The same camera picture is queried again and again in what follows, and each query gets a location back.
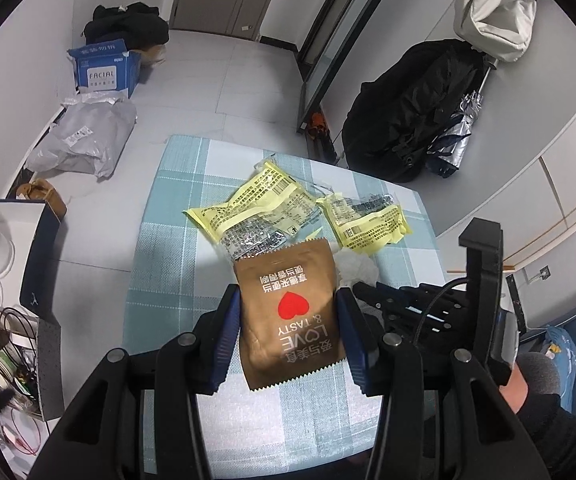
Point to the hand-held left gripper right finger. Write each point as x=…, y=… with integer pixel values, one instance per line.
x=355, y=340

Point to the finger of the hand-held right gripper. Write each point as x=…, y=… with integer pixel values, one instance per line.
x=408, y=296
x=428, y=327

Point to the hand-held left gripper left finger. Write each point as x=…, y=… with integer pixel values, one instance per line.
x=225, y=340

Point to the brown heart packet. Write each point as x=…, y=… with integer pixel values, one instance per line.
x=288, y=270

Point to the person's right forearm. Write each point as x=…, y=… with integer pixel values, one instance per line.
x=558, y=435

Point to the person's right hand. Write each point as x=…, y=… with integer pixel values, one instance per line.
x=515, y=385

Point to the small crumpled white tissue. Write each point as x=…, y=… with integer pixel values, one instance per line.
x=358, y=267

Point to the small yellow wrapper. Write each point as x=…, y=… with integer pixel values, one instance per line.
x=368, y=230

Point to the blue plastic bag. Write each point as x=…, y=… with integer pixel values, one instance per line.
x=563, y=365

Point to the yellow wrapper scrap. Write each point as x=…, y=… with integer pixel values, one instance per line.
x=314, y=233

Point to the teal checked tablecloth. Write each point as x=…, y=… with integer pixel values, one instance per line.
x=168, y=240

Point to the large yellow wrapper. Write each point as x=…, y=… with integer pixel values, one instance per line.
x=248, y=210

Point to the silver folded umbrella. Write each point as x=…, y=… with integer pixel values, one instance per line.
x=455, y=135

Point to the grey foam board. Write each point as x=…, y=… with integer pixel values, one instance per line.
x=50, y=370

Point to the black jacket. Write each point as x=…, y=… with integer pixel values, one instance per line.
x=408, y=110

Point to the orange tool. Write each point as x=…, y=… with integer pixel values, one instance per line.
x=316, y=121

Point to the white box navy sides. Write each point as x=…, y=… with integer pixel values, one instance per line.
x=38, y=270

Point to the brown paper bag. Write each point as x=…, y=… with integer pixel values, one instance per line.
x=43, y=192

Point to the grey plastic mailer bag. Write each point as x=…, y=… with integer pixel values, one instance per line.
x=88, y=130

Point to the white hanging bag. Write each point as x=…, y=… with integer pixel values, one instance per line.
x=498, y=25

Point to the black framed glass door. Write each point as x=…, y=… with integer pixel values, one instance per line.
x=340, y=35

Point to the blue cardboard box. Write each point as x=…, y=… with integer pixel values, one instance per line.
x=103, y=72

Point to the brown cardboard box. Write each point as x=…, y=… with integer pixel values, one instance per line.
x=152, y=55

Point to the black clothes pile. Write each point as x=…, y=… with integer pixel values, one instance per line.
x=128, y=22

